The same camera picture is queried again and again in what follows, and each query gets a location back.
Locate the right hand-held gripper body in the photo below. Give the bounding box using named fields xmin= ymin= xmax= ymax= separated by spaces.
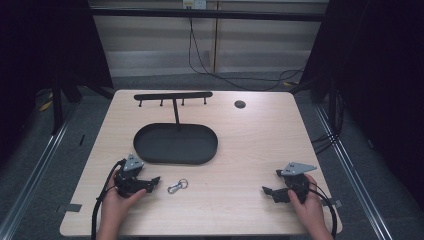
xmin=275 ymin=161 xmax=318 ymax=205

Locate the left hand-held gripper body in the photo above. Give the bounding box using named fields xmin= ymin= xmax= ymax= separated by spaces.
xmin=114 ymin=153 xmax=148 ymax=198

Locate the person's left hand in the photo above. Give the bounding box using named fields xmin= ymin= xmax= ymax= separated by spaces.
xmin=100 ymin=168 xmax=148 ymax=219

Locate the person's right hand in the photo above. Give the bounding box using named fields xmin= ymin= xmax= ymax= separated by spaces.
xmin=287 ymin=173 xmax=327 ymax=231

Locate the black key stand with tray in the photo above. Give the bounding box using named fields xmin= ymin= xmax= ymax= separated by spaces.
xmin=132 ymin=91 xmax=220 ymax=166

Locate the grey tape strip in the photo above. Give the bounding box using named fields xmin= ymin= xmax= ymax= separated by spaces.
xmin=320 ymin=198 xmax=344 ymax=209
xmin=55 ymin=202 xmax=83 ymax=215

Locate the black metal stand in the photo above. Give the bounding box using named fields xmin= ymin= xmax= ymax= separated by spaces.
xmin=50 ymin=79 xmax=65 ymax=136

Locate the yellow floor object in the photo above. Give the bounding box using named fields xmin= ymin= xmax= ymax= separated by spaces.
xmin=38 ymin=92 xmax=54 ymax=113

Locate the black curtain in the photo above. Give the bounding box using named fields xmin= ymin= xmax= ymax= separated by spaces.
xmin=299 ymin=0 xmax=424 ymax=211
xmin=0 ymin=0 xmax=114 ymax=168

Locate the silver carabiner keychain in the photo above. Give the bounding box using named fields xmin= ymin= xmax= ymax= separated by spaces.
xmin=166 ymin=178 xmax=189 ymax=195

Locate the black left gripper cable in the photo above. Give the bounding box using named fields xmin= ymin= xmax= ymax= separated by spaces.
xmin=90 ymin=158 xmax=128 ymax=240

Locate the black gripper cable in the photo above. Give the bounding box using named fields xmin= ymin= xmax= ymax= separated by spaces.
xmin=299 ymin=181 xmax=338 ymax=240
xmin=90 ymin=158 xmax=128 ymax=240

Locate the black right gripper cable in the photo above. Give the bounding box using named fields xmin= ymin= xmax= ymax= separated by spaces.
xmin=299 ymin=181 xmax=338 ymax=240

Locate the black cable bundle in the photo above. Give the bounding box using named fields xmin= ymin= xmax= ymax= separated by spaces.
xmin=310 ymin=89 xmax=346 ymax=156

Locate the metal floor rail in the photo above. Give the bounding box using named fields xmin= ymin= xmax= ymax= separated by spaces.
xmin=313 ymin=104 xmax=396 ymax=240
xmin=0 ymin=103 xmax=79 ymax=240

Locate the black hanging cable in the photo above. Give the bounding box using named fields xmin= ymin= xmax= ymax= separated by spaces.
xmin=187 ymin=9 xmax=306 ymax=92

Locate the black horizontal frame bar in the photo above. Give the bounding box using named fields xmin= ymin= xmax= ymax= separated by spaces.
xmin=89 ymin=7 xmax=326 ymax=23

